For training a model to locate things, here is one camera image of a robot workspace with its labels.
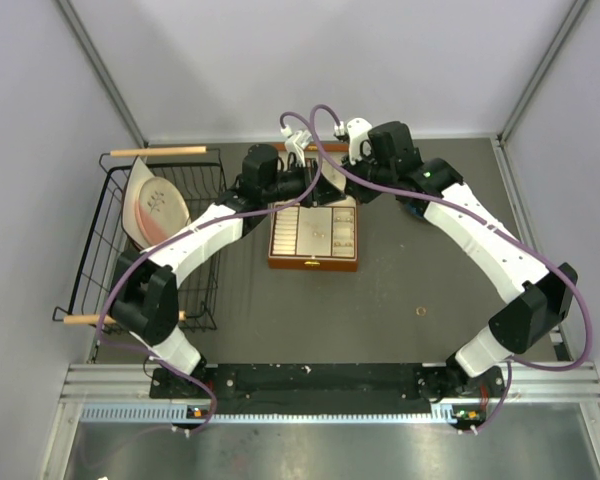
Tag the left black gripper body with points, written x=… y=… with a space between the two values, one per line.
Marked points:
x=293 y=185

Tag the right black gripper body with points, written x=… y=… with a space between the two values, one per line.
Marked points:
x=369 y=169

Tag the brown jewelry box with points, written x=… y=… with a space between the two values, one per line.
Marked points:
x=323 y=238

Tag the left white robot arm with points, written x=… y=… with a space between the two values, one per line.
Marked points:
x=145 y=293

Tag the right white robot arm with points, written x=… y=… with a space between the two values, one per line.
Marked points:
x=536 y=298

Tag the blue leaf dish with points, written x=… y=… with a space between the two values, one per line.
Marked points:
x=413 y=210

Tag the pink floral round plate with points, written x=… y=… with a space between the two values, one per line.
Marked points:
x=162 y=211

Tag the cream square plate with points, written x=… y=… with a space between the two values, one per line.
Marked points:
x=138 y=176

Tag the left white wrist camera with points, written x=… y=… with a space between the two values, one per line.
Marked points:
x=296 y=142

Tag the black wire basket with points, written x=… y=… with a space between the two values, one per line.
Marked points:
x=200 y=183

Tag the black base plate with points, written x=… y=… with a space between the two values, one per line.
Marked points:
x=344 y=388

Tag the aluminium frame rail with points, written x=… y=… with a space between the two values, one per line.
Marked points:
x=132 y=381

